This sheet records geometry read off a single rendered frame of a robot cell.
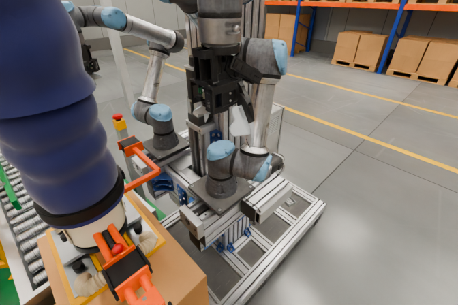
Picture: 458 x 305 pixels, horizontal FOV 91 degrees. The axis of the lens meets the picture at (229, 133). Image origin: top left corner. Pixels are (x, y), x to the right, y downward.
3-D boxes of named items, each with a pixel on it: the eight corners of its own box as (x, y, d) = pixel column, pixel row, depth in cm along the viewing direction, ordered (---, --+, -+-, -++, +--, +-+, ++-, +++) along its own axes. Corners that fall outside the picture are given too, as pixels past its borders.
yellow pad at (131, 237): (101, 205, 94) (97, 196, 91) (125, 192, 100) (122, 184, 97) (140, 264, 73) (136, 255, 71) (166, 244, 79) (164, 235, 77)
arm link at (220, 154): (214, 158, 106) (212, 134, 99) (241, 165, 102) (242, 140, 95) (202, 175, 97) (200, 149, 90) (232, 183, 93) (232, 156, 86)
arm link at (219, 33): (221, 14, 43) (253, 17, 38) (221, 40, 46) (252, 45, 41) (189, 17, 39) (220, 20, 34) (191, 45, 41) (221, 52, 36)
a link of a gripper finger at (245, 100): (238, 127, 47) (221, 88, 47) (245, 124, 48) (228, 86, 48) (253, 122, 43) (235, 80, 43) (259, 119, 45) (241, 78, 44)
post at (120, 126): (140, 210, 220) (112, 120, 168) (146, 206, 225) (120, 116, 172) (143, 214, 217) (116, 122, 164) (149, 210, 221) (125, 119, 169)
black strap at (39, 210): (32, 194, 69) (26, 184, 67) (110, 160, 83) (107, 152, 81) (49, 243, 55) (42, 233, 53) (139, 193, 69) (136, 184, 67)
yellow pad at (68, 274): (46, 234, 82) (40, 225, 80) (77, 218, 88) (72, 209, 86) (74, 314, 62) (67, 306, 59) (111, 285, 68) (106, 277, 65)
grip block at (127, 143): (119, 150, 109) (116, 141, 106) (136, 143, 114) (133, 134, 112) (127, 157, 104) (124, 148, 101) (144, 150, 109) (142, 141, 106)
